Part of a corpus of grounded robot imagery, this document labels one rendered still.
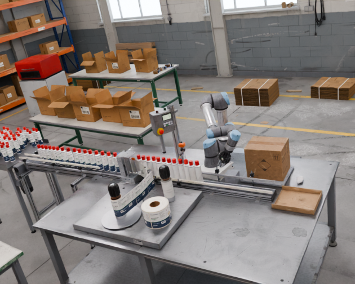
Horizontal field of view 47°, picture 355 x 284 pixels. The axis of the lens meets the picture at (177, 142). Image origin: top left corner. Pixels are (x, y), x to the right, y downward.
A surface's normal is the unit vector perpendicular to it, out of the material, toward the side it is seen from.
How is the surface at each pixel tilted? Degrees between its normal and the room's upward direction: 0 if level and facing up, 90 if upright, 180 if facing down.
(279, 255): 0
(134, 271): 0
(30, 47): 90
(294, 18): 90
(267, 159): 90
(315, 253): 1
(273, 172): 90
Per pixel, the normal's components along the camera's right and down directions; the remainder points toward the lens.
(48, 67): 0.90, 0.03
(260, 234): -0.18, -0.89
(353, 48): -0.57, 0.43
